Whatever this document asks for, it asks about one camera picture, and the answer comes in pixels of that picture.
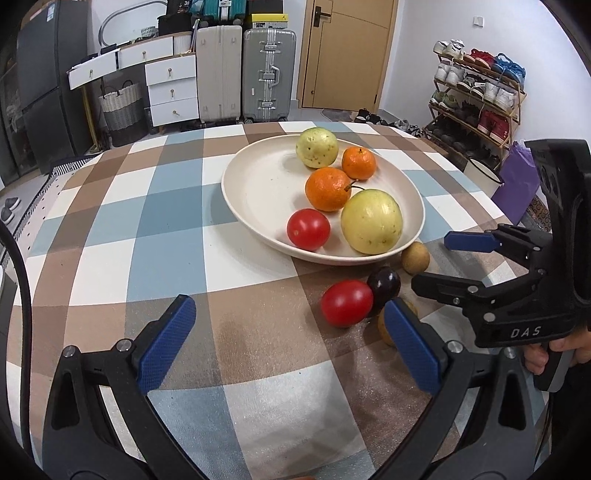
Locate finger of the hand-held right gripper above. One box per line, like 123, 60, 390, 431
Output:
444, 224, 552, 278
411, 270, 548, 324

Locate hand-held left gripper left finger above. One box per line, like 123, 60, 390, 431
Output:
44, 295, 211, 480

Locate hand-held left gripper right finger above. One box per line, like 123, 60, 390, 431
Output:
374, 298, 550, 480

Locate dark purple plum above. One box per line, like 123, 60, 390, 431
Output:
367, 266, 402, 317

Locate red tomato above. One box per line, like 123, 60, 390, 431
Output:
287, 208, 331, 252
321, 280, 374, 328

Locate pale green guava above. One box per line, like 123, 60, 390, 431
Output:
341, 188, 403, 256

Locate small orange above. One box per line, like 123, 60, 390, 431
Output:
342, 146, 377, 181

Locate large orange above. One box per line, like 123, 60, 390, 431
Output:
305, 167, 354, 212

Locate yellow spotted guava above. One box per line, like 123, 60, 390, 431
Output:
295, 128, 339, 169

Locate cream round plate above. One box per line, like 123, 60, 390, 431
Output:
222, 134, 426, 265

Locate person's right hand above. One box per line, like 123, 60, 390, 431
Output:
523, 325, 591, 376

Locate brown patterned doormat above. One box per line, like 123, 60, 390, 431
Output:
524, 196, 552, 229

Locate purple bag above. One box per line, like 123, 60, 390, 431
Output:
492, 141, 550, 227

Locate white bucket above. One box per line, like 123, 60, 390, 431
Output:
463, 157, 505, 199

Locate checked tablecloth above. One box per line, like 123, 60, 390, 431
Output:
7, 121, 555, 480

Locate pile of loose shoes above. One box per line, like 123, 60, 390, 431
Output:
355, 108, 432, 139

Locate wooden shoe rack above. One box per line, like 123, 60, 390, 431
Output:
427, 46, 527, 162

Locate patterned beige mat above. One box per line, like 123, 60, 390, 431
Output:
0, 154, 100, 259

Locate wooden door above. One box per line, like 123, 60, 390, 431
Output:
295, 0, 399, 112

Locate woven laundry basket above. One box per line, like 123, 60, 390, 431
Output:
98, 80, 147, 147

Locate white drawer desk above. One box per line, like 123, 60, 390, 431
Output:
67, 32, 199, 127

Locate silver suitcase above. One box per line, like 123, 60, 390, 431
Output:
241, 28, 297, 123

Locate dark glass cabinet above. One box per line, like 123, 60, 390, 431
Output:
0, 41, 38, 185

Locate beige suitcase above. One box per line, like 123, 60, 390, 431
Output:
196, 25, 243, 125

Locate dark grey refrigerator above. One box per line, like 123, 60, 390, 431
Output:
16, 0, 93, 160

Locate black case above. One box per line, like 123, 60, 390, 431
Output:
157, 13, 199, 37

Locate oval metal hoop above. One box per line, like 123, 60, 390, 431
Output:
99, 7, 162, 47

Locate teal suitcase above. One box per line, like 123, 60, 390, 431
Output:
203, 0, 247, 24

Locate black cable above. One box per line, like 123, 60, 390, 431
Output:
0, 224, 35, 457

